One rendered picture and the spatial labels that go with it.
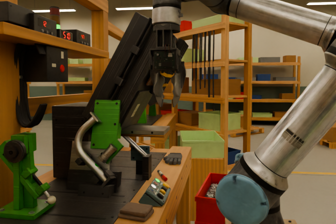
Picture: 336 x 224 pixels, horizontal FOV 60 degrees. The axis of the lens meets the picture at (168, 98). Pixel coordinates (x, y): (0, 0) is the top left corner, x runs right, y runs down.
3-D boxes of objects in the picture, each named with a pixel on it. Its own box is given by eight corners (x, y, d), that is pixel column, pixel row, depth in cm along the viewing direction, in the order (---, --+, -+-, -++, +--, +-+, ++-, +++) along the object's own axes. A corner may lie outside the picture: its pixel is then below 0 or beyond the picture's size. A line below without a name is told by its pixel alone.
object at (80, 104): (112, 162, 163) (112, 102, 162) (89, 180, 133) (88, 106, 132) (82, 161, 167) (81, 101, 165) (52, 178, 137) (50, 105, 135)
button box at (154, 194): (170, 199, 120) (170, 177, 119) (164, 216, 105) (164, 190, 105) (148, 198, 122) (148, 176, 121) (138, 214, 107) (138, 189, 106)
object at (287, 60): (299, 126, 915) (301, 54, 904) (198, 124, 948) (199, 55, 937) (294, 124, 969) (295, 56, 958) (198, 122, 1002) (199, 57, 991)
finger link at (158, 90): (146, 106, 75) (151, 71, 75) (152, 105, 81) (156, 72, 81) (158, 108, 75) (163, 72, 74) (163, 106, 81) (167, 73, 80)
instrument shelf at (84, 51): (109, 58, 181) (109, 51, 180) (3, 33, 92) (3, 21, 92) (72, 58, 185) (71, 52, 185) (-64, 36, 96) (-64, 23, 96)
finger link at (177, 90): (170, 108, 74) (165, 72, 74) (173, 106, 80) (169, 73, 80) (182, 107, 74) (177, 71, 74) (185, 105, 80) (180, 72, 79)
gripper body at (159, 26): (148, 72, 73) (148, 23, 73) (155, 73, 82) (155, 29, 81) (178, 71, 72) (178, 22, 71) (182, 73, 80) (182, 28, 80)
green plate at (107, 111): (122, 150, 128) (125, 103, 133) (116, 149, 120) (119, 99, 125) (98, 149, 130) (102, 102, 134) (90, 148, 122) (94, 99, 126)
